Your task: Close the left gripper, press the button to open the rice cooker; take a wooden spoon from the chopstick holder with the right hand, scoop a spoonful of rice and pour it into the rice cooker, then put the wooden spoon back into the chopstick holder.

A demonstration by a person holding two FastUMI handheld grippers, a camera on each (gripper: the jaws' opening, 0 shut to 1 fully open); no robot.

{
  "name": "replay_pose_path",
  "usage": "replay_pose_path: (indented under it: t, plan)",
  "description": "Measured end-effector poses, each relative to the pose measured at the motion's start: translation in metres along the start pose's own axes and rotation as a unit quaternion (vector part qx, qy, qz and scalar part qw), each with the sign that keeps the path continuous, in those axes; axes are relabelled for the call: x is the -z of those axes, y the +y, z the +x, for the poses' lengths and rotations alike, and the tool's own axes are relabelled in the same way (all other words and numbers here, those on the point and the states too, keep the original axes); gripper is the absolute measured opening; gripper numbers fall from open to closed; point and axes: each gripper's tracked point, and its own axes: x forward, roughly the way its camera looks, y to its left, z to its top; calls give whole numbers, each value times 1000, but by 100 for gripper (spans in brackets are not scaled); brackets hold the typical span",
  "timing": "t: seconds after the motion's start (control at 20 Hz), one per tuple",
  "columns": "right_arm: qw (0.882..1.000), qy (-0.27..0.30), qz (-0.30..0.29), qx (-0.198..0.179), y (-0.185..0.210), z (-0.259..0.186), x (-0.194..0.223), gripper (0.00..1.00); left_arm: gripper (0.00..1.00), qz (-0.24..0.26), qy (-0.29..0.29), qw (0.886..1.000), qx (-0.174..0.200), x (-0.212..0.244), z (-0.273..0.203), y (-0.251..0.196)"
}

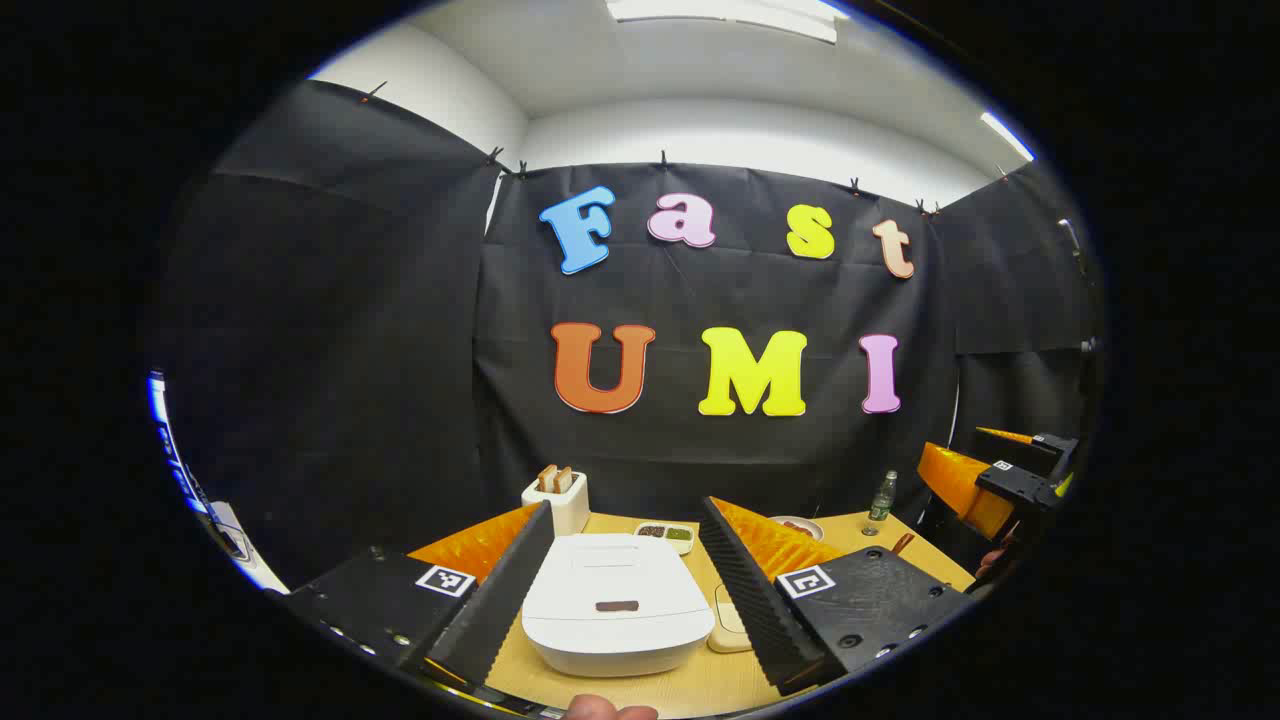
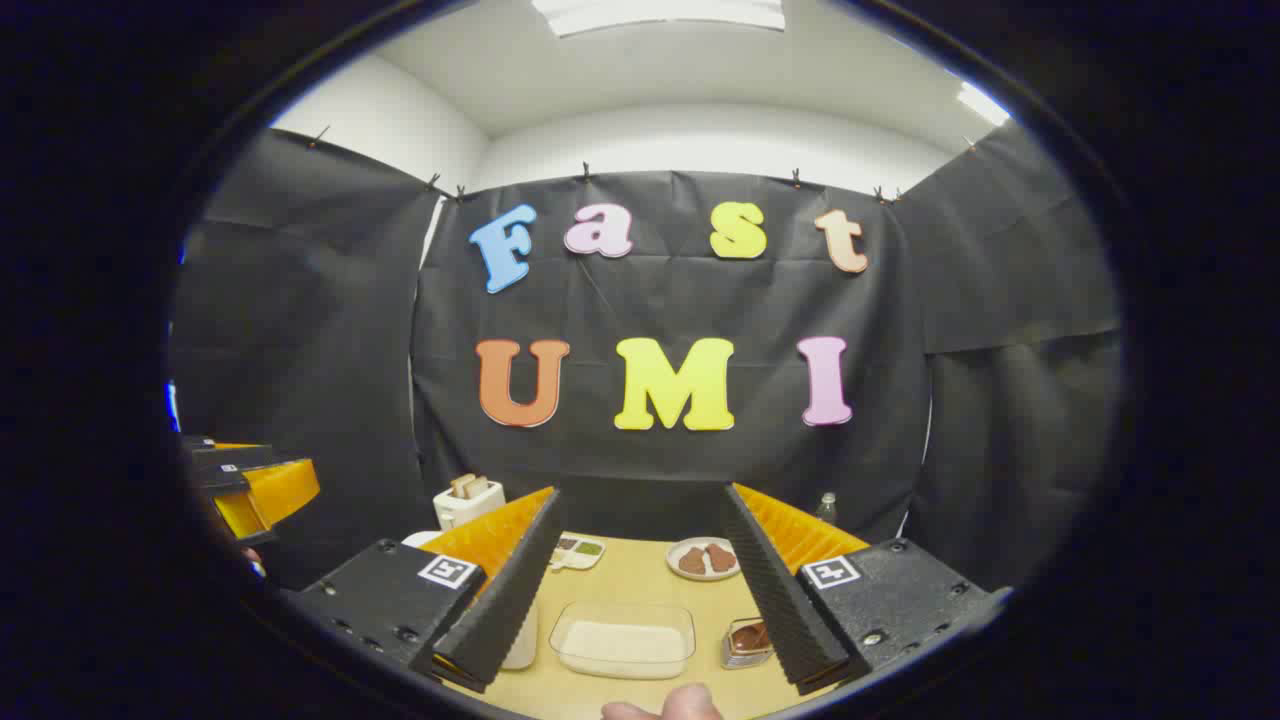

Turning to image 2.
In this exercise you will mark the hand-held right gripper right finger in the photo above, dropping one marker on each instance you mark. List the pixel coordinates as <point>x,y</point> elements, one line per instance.
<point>785,600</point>

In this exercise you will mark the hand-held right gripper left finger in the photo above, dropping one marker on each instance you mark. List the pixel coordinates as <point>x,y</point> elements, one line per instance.
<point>500,590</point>

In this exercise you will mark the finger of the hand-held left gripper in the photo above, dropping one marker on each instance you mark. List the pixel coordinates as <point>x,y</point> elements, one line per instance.
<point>275,490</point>

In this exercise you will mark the wooden spoon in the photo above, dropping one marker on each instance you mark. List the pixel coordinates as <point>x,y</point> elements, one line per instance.
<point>750,637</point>

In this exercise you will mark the white rice cooker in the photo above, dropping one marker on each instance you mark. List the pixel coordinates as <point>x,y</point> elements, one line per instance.
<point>520,640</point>

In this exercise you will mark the clear chopstick holder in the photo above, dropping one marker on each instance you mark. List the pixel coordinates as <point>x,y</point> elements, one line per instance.
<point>738,655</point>

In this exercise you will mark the brown meat piece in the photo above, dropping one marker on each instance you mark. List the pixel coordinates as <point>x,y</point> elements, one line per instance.
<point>721,558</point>
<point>692,562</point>

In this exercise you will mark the white plate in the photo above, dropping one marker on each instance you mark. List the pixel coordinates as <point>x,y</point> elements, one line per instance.
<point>703,575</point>

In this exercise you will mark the white divided condiment tray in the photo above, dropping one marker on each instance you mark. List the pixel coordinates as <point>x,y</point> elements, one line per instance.
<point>578,552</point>

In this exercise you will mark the white toaster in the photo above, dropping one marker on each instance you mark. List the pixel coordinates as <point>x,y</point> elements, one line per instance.
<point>465,507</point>

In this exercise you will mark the clear bottle with green label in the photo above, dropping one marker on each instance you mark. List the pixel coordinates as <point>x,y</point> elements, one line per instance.
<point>826,510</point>

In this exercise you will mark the toast slice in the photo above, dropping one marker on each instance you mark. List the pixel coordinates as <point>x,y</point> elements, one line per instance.
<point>461,485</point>
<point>479,485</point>

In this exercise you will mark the ceiling light panel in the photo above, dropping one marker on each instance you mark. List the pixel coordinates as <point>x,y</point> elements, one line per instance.
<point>660,14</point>
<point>983,103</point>

